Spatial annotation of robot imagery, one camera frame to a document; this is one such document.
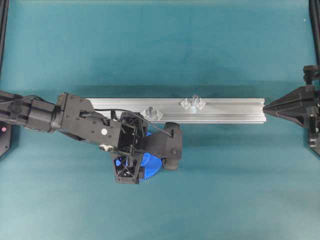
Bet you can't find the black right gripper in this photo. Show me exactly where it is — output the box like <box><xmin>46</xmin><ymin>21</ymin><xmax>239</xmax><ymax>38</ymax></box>
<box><xmin>264</xmin><ymin>65</ymin><xmax>320</xmax><ymax>148</ymax></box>

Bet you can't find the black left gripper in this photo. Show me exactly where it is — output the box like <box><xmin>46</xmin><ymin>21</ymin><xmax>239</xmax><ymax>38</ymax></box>
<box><xmin>84</xmin><ymin>111</ymin><xmax>148</xmax><ymax>184</ymax></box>

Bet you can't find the large blue plastic gear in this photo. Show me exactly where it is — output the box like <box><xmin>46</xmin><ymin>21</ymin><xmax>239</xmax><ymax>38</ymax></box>
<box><xmin>119</xmin><ymin>130</ymin><xmax>162</xmax><ymax>182</ymax></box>

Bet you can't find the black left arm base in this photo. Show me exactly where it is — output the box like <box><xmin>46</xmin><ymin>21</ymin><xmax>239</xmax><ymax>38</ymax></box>
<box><xmin>0</xmin><ymin>121</ymin><xmax>12</xmax><ymax>157</ymax></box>

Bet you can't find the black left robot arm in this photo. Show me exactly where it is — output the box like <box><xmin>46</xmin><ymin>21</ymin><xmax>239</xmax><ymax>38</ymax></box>
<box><xmin>0</xmin><ymin>91</ymin><xmax>147</xmax><ymax>184</ymax></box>

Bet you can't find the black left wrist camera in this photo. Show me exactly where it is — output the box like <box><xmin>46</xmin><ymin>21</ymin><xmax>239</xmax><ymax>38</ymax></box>
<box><xmin>143</xmin><ymin>121</ymin><xmax>185</xmax><ymax>171</ymax></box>

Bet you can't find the black camera cable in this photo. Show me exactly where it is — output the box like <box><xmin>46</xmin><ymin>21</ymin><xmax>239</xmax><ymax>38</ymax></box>
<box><xmin>79</xmin><ymin>108</ymin><xmax>175</xmax><ymax>138</ymax></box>

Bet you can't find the left clear shaft mount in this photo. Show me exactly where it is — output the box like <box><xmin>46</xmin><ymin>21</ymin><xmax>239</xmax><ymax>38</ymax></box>
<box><xmin>141</xmin><ymin>106</ymin><xmax>163</xmax><ymax>122</ymax></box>

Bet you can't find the clear shaft mount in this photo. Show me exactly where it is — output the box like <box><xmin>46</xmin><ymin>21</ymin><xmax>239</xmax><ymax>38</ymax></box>
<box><xmin>180</xmin><ymin>94</ymin><xmax>206</xmax><ymax>114</ymax></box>
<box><xmin>141</xmin><ymin>106</ymin><xmax>163</xmax><ymax>122</ymax></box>

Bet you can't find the long aluminium extrusion rail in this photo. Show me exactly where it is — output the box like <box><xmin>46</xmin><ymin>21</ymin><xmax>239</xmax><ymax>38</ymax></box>
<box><xmin>89</xmin><ymin>98</ymin><xmax>266</xmax><ymax>124</ymax></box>

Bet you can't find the right clear shaft mount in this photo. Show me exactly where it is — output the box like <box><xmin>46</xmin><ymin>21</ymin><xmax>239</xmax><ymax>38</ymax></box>
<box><xmin>180</xmin><ymin>94</ymin><xmax>206</xmax><ymax>114</ymax></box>

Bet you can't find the black right frame post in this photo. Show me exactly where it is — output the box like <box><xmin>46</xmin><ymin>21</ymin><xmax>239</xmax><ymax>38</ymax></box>
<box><xmin>308</xmin><ymin>0</ymin><xmax>320</xmax><ymax>65</ymax></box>

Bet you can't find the black frame post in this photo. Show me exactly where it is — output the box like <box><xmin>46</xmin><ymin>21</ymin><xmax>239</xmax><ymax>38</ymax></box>
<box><xmin>308</xmin><ymin>0</ymin><xmax>320</xmax><ymax>65</ymax></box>
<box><xmin>0</xmin><ymin>0</ymin><xmax>10</xmax><ymax>72</ymax></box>

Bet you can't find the black left frame post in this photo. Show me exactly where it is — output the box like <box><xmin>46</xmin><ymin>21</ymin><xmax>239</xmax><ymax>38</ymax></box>
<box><xmin>0</xmin><ymin>0</ymin><xmax>10</xmax><ymax>72</ymax></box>

